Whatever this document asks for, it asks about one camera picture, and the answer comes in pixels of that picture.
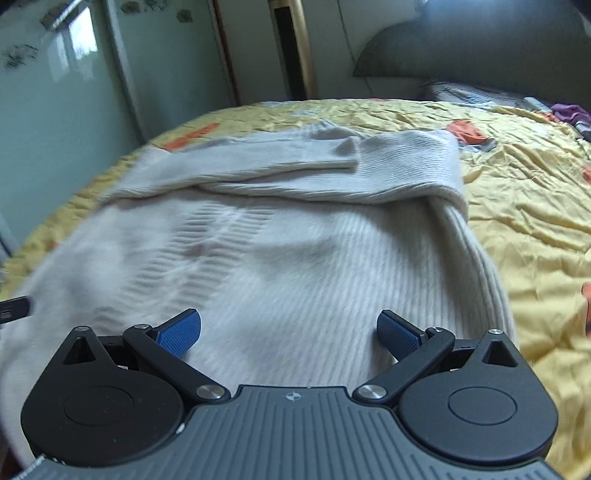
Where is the black power cable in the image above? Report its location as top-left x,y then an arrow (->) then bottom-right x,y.
335,0 -> 385,100

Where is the reflective glass wardrobe door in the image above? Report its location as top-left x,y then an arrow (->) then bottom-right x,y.
0,0 -> 141,261

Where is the flower sticker wardrobe door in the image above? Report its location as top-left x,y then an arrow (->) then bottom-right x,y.
102,0 -> 241,141

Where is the patterned pillow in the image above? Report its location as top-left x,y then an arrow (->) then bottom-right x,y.
419,80 -> 555,112

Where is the purple cloth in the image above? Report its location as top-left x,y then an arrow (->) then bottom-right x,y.
551,103 -> 591,126

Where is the grey padded headboard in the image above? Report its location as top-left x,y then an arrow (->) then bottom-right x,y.
352,0 -> 591,101

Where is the brown wooden trim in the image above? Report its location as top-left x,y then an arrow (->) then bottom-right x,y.
211,0 -> 242,106

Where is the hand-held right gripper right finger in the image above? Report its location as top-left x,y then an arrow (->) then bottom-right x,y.
353,309 -> 526,408

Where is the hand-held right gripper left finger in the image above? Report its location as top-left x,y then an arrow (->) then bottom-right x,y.
58,309 -> 232,407

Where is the yellow printed quilt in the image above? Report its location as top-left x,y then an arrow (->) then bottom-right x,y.
0,98 -> 591,477

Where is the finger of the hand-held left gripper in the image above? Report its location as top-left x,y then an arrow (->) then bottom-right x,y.
0,296 -> 34,325

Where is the white knit sweater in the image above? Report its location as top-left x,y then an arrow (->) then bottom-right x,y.
0,119 -> 516,464

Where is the gold tower fan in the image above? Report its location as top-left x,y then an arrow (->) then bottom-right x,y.
269,0 -> 319,100

